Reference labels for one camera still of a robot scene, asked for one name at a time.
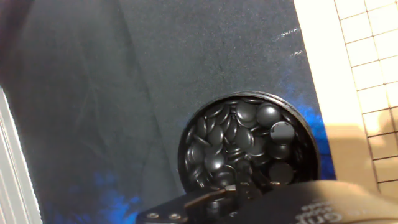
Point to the black bowl of black stones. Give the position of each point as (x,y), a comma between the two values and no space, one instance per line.
(308,155)

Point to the blue and black table mat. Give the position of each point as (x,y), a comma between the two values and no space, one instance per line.
(124,93)

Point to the tan Go board sheet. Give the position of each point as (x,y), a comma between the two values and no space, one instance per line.
(342,62)

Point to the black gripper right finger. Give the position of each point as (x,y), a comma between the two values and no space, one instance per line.
(248,183)

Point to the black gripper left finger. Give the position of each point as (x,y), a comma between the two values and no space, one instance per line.
(192,211)

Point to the black go stone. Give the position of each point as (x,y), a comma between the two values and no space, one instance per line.
(280,172)
(282,132)
(269,114)

